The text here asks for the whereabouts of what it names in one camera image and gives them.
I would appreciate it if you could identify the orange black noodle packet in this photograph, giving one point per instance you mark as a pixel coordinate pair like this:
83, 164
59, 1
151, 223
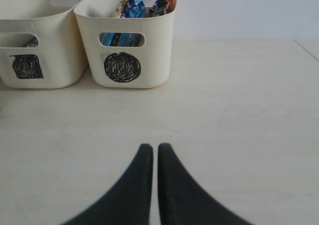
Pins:
161, 7

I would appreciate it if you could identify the white blue milk carton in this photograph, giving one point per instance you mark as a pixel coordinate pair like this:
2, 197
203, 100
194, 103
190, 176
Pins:
32, 43

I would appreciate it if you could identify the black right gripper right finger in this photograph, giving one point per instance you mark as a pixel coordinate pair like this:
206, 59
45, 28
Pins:
182, 201

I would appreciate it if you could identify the blue black noodle packet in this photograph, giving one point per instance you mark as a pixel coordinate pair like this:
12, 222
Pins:
125, 9

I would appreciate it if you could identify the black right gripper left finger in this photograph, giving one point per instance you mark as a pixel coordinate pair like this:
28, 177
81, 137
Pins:
128, 201

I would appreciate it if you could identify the cream bin with square mark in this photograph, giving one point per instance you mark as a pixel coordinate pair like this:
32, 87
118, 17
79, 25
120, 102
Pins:
58, 61

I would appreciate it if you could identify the cream bin with circle mark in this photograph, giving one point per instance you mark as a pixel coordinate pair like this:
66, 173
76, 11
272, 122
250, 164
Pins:
144, 66

